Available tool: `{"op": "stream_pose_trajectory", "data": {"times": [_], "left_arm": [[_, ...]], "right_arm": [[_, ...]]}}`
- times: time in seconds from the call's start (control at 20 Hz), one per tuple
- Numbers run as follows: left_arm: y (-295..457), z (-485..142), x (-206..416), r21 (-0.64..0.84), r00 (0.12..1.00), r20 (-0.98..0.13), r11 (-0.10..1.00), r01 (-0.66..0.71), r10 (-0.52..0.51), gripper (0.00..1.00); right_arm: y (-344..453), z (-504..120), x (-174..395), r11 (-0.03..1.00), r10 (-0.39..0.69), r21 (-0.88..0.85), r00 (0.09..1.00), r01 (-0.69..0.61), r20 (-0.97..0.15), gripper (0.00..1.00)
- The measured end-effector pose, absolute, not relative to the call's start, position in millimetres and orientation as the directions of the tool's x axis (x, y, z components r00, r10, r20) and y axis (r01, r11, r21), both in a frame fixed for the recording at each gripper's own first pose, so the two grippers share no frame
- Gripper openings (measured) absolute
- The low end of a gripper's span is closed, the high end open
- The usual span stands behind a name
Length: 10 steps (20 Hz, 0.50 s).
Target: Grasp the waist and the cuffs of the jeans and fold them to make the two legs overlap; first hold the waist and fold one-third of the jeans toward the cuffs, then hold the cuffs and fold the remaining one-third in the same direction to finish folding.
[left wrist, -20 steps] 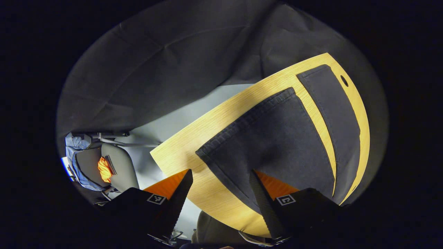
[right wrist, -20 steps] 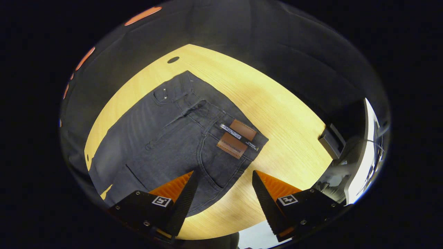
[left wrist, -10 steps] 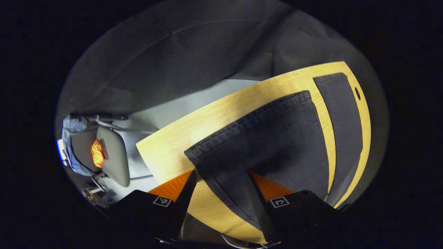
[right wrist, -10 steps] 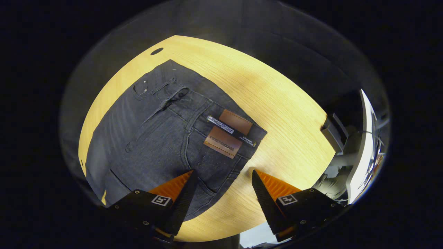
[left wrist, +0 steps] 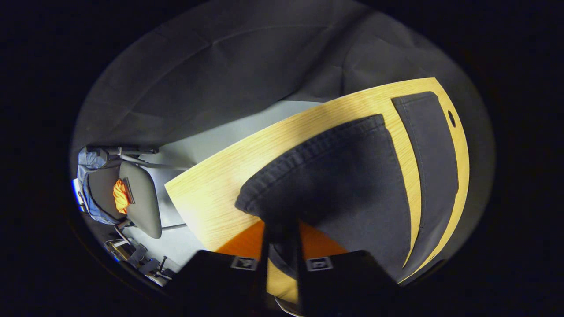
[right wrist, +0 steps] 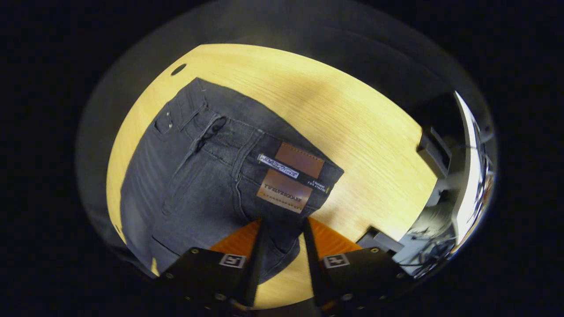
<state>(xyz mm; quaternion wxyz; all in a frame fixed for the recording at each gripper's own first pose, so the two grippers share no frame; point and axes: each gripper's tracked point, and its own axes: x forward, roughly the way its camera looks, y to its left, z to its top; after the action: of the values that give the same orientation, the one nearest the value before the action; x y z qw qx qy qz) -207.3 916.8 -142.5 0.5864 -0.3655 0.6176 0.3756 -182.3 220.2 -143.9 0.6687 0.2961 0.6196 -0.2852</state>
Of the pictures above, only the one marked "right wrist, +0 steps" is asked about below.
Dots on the dark grey jeans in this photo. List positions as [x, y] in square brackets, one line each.
[198, 185]

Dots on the grey metal bracket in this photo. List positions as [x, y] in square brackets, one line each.
[381, 244]

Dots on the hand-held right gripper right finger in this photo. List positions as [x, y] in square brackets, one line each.
[313, 268]

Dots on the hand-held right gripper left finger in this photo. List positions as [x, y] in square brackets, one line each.
[254, 268]

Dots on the white panel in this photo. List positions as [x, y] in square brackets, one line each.
[467, 176]

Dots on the black box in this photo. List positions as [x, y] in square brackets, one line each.
[434, 149]

